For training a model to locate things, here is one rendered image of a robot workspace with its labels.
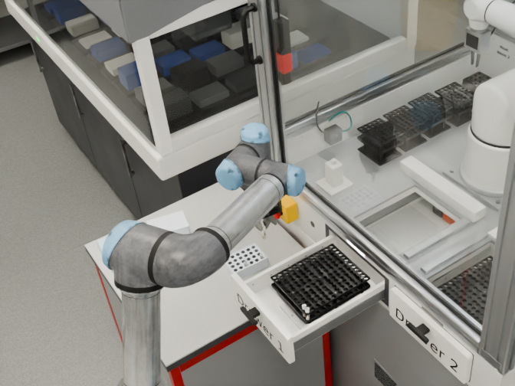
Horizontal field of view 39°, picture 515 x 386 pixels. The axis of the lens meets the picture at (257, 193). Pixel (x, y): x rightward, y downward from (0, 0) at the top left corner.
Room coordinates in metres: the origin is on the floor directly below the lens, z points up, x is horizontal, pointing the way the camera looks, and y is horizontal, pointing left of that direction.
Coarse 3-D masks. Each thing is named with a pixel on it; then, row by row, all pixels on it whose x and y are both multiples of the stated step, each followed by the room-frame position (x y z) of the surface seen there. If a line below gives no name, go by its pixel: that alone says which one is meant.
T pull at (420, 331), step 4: (408, 324) 1.20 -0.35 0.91; (412, 324) 1.19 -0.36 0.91; (424, 324) 1.19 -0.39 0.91; (408, 328) 1.19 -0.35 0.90; (412, 328) 1.18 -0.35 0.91; (416, 328) 1.18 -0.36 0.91; (420, 328) 1.18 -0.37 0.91; (424, 328) 1.18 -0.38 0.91; (416, 332) 1.17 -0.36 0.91; (420, 332) 1.16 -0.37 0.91; (424, 332) 1.16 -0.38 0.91; (420, 336) 1.15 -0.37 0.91; (424, 336) 1.15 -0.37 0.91; (424, 340) 1.14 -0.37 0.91; (428, 340) 1.14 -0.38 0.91
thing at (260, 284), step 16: (320, 240) 1.56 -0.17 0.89; (336, 240) 1.58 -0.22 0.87; (304, 256) 1.52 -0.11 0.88; (352, 256) 1.51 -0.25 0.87; (272, 272) 1.47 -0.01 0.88; (368, 272) 1.44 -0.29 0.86; (256, 288) 1.44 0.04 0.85; (272, 288) 1.45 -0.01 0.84; (368, 288) 1.40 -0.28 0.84; (384, 288) 1.36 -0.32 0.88; (272, 304) 1.39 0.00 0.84; (352, 304) 1.31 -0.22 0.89; (368, 304) 1.33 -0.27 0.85; (288, 320) 1.32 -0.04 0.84; (320, 320) 1.26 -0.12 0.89; (336, 320) 1.28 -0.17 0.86; (304, 336) 1.23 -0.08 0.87
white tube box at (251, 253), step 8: (248, 248) 1.67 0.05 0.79; (256, 248) 1.67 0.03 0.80; (232, 256) 1.65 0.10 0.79; (240, 256) 1.64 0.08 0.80; (248, 256) 1.64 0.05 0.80; (256, 256) 1.63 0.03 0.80; (264, 256) 1.63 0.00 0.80; (232, 264) 1.61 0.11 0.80; (240, 264) 1.61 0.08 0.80; (248, 264) 1.60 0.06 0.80; (256, 264) 1.60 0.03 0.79; (264, 264) 1.61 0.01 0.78; (232, 272) 1.57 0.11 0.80; (240, 272) 1.58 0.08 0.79; (248, 272) 1.59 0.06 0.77
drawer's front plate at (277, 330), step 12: (240, 288) 1.39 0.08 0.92; (240, 300) 1.41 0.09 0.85; (252, 300) 1.33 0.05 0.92; (264, 312) 1.28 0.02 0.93; (264, 324) 1.29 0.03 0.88; (276, 324) 1.24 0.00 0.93; (276, 336) 1.24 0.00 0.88; (288, 336) 1.19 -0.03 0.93; (288, 348) 1.19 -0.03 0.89; (288, 360) 1.19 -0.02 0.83
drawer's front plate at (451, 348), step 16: (400, 304) 1.27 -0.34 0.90; (400, 320) 1.27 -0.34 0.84; (416, 320) 1.22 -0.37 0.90; (432, 320) 1.19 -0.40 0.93; (416, 336) 1.21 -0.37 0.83; (432, 336) 1.16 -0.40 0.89; (448, 336) 1.13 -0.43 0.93; (432, 352) 1.16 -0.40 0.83; (448, 352) 1.11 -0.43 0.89; (464, 352) 1.07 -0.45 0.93; (448, 368) 1.11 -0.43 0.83; (464, 368) 1.06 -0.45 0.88
